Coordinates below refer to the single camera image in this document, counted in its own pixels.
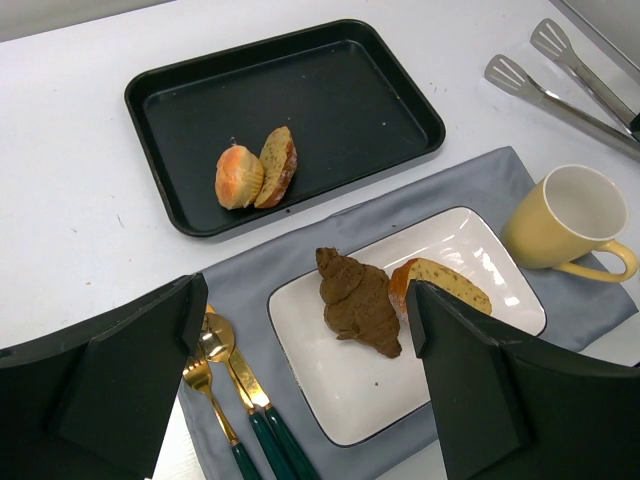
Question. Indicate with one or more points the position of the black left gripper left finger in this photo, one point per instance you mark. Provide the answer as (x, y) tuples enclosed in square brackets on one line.
[(92, 401)]

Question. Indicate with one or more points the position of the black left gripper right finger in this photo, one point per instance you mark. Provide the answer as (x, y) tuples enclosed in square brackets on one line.
[(509, 405)]

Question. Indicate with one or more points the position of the tan seeded bread slice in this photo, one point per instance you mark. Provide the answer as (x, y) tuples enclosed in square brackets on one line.
[(442, 276)]

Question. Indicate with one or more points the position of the brown chocolate croissant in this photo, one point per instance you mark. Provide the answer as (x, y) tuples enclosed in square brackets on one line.
[(357, 307)]

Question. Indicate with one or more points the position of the round pale bread roll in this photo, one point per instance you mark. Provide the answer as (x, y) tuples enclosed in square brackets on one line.
[(239, 178)]

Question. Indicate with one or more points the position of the brown crusted bread wedge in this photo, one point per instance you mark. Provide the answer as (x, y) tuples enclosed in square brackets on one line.
[(279, 159)]

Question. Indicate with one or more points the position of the grey cloth placemat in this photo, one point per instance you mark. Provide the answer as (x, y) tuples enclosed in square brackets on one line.
[(578, 313)]

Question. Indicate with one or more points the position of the white rectangular plate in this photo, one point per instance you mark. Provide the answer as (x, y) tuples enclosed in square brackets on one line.
[(354, 392)]

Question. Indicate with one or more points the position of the yellow ceramic mug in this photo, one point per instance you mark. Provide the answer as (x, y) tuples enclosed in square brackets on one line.
[(573, 211)]

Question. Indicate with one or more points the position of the black baking tray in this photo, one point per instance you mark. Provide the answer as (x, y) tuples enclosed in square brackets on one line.
[(354, 112)]

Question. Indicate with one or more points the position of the gold fork green handle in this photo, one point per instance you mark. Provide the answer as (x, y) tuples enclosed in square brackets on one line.
[(199, 377)]

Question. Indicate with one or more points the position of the gold spoon green handle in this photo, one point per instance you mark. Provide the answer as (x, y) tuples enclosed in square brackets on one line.
[(218, 344)]

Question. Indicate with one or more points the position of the gold knife green handle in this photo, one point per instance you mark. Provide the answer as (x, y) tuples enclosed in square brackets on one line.
[(298, 459)]

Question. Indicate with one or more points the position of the aluminium frame rail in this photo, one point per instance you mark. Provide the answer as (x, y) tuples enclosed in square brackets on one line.
[(612, 25)]

